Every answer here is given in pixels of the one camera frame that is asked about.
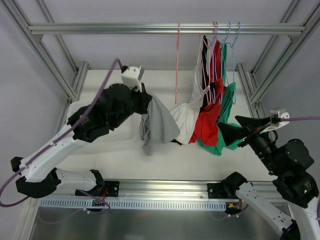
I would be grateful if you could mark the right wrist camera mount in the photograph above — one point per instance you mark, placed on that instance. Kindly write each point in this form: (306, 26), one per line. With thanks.
(278, 119)

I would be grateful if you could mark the aluminium frame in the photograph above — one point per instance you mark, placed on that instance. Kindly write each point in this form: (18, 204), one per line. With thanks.
(155, 52)

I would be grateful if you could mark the red tank top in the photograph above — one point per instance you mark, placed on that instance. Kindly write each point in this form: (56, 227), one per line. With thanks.
(206, 128)

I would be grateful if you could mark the pink wire hanger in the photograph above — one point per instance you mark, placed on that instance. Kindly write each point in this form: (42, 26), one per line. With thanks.
(177, 62)
(208, 65)

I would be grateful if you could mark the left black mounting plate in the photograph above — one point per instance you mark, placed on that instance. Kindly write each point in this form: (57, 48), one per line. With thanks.
(111, 189)

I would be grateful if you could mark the blue wire hanger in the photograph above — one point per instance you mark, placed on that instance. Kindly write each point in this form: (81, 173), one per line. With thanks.
(219, 69)
(232, 47)

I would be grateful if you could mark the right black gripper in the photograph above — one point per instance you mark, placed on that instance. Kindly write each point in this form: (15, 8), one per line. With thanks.
(249, 136)

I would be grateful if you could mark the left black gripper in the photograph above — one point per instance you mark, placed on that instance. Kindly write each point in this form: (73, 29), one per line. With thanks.
(141, 100)

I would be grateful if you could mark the white plastic basket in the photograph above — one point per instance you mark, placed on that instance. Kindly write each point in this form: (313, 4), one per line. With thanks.
(104, 129)

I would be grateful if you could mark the white slotted cable duct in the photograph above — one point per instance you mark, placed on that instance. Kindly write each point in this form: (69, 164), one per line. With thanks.
(130, 204)

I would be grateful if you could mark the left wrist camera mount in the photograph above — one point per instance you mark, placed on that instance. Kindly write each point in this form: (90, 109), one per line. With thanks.
(131, 77)

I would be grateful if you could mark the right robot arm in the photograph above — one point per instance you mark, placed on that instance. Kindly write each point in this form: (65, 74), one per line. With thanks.
(289, 164)

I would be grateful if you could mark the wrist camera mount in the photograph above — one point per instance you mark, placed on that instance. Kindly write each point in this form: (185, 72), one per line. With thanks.
(131, 77)
(278, 119)

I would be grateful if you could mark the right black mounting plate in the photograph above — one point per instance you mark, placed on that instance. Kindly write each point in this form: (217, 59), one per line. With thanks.
(215, 190)

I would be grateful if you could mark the green tank top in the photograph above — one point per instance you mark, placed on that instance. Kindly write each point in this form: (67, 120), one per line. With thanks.
(223, 117)

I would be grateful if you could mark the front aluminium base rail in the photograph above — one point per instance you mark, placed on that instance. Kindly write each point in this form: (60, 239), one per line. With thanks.
(173, 190)

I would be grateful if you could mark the black tank top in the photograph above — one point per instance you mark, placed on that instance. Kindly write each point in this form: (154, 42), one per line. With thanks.
(196, 119)

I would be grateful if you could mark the aluminium hanging rail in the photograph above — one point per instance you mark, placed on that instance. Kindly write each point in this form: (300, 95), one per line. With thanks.
(278, 29)

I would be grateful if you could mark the black mounting plate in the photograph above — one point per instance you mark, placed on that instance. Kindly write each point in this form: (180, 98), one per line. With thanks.
(111, 189)
(215, 190)

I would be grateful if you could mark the grey tank top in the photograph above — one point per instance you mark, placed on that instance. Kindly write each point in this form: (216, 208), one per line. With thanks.
(157, 126)

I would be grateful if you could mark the white tank top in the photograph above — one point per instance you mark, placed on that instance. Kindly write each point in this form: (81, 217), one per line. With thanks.
(186, 114)

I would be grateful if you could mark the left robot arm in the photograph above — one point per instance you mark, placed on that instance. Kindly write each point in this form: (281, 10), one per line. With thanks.
(39, 173)

